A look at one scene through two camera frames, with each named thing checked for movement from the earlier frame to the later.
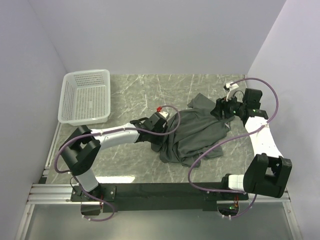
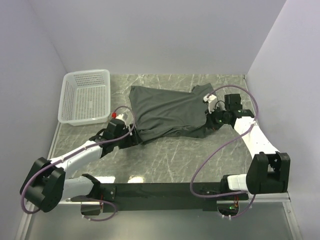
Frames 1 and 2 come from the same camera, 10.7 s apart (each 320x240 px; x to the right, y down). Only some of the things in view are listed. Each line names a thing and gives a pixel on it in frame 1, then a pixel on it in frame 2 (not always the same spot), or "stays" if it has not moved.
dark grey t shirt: x=191 y=132 to x=160 y=113
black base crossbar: x=157 y=197 stays
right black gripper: x=221 y=104 to x=210 y=123
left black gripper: x=160 y=138 to x=133 y=140
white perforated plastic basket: x=85 y=97 stays
